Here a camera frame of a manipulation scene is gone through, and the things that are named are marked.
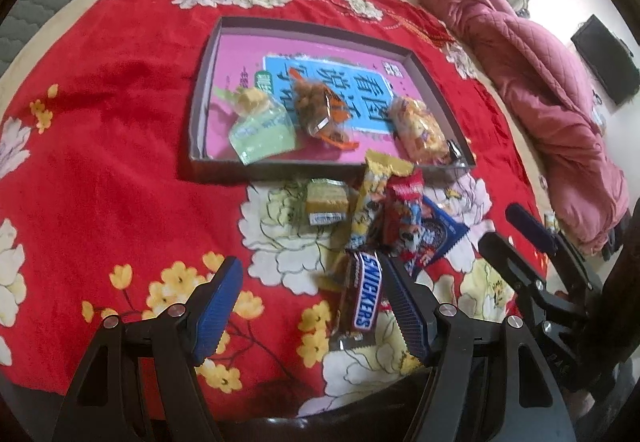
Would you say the grey box with pink bottom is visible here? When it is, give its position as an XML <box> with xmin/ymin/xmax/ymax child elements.
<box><xmin>189</xmin><ymin>16</ymin><xmax>476</xmax><ymax>183</ymax></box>

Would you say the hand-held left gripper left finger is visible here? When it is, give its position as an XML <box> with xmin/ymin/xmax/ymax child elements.
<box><xmin>65</xmin><ymin>256</ymin><xmax>244</xmax><ymax>442</ymax></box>

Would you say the clear bread packet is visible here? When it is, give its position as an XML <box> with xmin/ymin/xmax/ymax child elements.
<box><xmin>387</xmin><ymin>94</ymin><xmax>451</xmax><ymax>166</ymax></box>

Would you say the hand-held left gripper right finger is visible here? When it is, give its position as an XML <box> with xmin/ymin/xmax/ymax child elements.
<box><xmin>381</xmin><ymin>256</ymin><xmax>581</xmax><ymax>442</ymax></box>

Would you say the yellow cartoon snack packet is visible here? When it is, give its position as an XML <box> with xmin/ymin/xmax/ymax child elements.
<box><xmin>345</xmin><ymin>149</ymin><xmax>415</xmax><ymax>253</ymax></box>

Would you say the orange clear snack packet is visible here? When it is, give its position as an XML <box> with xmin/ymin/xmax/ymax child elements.
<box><xmin>290</xmin><ymin>76</ymin><xmax>361</xmax><ymax>150</ymax></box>

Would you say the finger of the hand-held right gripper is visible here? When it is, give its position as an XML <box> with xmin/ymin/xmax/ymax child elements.
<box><xmin>478</xmin><ymin>232</ymin><xmax>591</xmax><ymax>323</ymax></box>
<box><xmin>505</xmin><ymin>203</ymin><xmax>603</xmax><ymax>290</ymax></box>

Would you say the brown chocolate bar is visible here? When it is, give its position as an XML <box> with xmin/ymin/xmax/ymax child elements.
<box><xmin>329</xmin><ymin>249</ymin><xmax>388</xmax><ymax>353</ymax></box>

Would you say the red floral blanket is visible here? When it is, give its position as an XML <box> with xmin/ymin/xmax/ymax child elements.
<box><xmin>0</xmin><ymin>0</ymin><xmax>551</xmax><ymax>423</ymax></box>

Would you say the red cartoon snack packet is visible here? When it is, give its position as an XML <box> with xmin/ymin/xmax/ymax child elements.
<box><xmin>382</xmin><ymin>169</ymin><xmax>426</xmax><ymax>273</ymax></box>

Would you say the blue cookie packet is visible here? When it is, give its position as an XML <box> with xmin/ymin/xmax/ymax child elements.
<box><xmin>407</xmin><ymin>194</ymin><xmax>468</xmax><ymax>275</ymax></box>

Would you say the dark wooden post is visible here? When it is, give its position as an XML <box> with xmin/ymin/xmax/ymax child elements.
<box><xmin>597</xmin><ymin>202</ymin><xmax>640</xmax><ymax>442</ymax></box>

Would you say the pink quilt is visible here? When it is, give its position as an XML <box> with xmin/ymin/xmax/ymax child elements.
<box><xmin>409</xmin><ymin>0</ymin><xmax>631</xmax><ymax>257</ymax></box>

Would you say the yellow cake packet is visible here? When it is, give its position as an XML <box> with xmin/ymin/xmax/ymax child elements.
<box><xmin>295</xmin><ymin>177</ymin><xmax>358</xmax><ymax>227</ymax></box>

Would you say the black television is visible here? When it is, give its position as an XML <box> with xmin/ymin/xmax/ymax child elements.
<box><xmin>571</xmin><ymin>14</ymin><xmax>640</xmax><ymax>105</ymax></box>

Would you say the light green cake packet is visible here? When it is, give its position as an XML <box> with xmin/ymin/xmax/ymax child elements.
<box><xmin>212</xmin><ymin>84</ymin><xmax>297</xmax><ymax>166</ymax></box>

